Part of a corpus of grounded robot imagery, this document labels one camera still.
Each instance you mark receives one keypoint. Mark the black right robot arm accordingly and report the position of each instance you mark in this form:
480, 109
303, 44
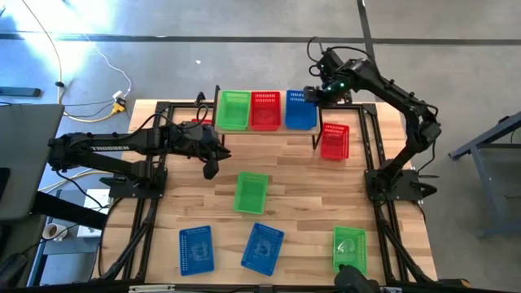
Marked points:
386, 88

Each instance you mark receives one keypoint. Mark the black table clamp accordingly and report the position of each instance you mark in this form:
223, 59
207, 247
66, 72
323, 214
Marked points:
200, 99

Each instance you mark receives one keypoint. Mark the blue plastic basket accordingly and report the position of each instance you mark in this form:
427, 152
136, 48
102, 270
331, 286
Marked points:
196, 250
299, 116
262, 249

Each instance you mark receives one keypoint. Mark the black metal table frame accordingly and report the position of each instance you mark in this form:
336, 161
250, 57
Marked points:
369, 109

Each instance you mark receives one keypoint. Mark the blue-grey metal table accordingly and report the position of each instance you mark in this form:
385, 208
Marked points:
480, 195

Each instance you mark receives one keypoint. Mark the green plastic basket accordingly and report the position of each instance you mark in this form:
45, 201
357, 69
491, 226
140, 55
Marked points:
251, 193
350, 244
233, 112

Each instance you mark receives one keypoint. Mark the silver metal bracket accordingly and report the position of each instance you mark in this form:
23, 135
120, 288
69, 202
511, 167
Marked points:
152, 289
386, 290

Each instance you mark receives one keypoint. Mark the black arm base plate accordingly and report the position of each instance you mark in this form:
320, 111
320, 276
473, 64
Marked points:
122, 189
407, 189

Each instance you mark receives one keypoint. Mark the yellow power plug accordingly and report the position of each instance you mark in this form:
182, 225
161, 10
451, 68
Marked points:
119, 107

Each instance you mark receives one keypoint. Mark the red plastic basket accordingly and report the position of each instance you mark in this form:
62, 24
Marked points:
265, 114
335, 142
201, 121

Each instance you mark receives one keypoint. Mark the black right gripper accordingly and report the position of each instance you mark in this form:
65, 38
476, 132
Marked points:
334, 91

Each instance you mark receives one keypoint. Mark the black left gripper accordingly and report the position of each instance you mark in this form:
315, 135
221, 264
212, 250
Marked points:
199, 140

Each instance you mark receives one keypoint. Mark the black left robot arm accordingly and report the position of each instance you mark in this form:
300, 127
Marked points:
106, 148

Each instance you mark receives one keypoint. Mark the white box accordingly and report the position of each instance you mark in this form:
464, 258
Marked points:
95, 203

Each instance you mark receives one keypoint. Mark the dark flat bar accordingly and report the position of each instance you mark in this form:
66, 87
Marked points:
20, 92

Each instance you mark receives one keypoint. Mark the grey flat monitor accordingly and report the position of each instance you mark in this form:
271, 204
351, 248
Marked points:
28, 158

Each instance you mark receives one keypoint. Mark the wooden shelf with black legs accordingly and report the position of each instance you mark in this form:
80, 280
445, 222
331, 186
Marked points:
264, 132

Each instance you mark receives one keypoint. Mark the black slanted beam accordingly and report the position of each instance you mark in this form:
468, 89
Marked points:
69, 211

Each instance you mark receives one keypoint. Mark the white power plug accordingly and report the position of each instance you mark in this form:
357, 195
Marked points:
118, 94

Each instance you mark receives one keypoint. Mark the white paper cup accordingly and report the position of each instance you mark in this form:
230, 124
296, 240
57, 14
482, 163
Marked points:
53, 232

